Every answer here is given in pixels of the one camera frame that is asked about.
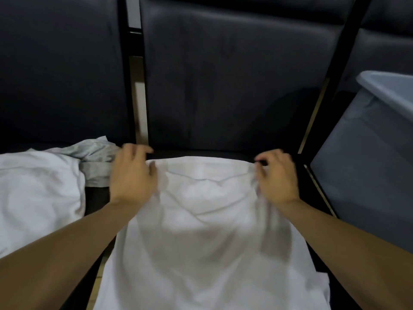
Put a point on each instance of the person's right hand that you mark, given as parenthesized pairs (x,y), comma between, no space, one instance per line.
(280,180)

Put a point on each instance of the person's left hand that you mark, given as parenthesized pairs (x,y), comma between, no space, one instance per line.
(132,180)

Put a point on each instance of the grey tank top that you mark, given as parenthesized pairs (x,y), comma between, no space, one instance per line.
(96,158)

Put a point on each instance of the blue-grey plastic bin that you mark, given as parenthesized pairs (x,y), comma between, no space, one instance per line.
(361,177)

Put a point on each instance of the white shirt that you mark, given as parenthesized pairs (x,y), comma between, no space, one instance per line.
(35,196)
(206,255)

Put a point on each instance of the person's left forearm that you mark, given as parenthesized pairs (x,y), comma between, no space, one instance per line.
(58,255)

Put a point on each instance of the person's right forearm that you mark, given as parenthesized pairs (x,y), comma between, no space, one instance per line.
(355,255)

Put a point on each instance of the black leather bench chair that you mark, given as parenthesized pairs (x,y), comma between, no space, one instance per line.
(232,80)
(61,67)
(384,45)

